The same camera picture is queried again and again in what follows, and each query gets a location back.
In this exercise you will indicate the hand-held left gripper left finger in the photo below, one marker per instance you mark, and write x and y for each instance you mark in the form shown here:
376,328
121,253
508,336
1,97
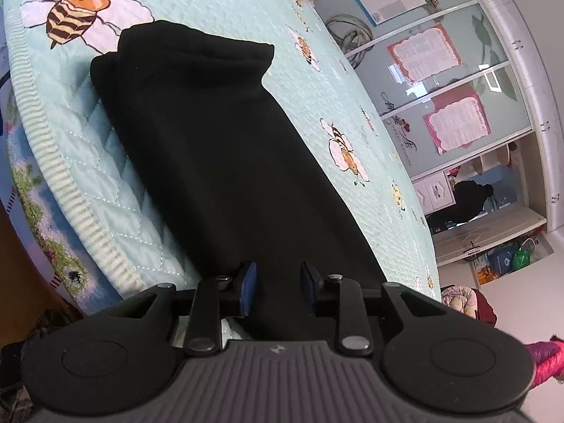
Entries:
249,286

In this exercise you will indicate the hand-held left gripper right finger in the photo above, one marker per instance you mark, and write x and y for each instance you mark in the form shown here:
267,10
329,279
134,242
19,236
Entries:
308,288

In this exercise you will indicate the black pants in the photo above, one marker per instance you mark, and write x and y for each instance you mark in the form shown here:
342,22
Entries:
220,150

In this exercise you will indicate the rolled floral quilt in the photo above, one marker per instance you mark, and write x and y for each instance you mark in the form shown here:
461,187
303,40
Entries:
458,299

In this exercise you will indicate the white drawer cabinet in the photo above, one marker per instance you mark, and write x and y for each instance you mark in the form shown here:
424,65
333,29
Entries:
434,191

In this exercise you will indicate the dark red blanket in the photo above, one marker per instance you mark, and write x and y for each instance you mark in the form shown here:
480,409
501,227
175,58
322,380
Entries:
484,310

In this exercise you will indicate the orange snack box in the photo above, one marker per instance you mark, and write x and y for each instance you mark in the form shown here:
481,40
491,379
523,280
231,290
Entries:
487,275

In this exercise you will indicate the white door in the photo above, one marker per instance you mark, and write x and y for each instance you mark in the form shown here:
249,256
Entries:
484,238

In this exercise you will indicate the bee print quilted bedspread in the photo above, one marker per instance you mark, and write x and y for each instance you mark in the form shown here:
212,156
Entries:
317,97

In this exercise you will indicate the blue printed bag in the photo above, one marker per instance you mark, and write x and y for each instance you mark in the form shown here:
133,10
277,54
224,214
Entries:
500,261

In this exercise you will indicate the green plastic bag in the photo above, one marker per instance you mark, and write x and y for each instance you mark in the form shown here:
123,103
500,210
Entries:
521,259

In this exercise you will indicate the white sliding door wardrobe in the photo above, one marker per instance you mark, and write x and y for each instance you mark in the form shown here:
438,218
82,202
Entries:
383,79

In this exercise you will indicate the pink bordered paper poster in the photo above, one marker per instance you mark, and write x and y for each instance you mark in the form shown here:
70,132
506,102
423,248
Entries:
458,123

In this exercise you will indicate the blue green printed sheet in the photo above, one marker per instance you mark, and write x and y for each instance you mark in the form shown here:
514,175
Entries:
35,211

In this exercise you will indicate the orange bordered paper poster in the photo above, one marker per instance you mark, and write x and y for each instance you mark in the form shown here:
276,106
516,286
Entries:
423,53

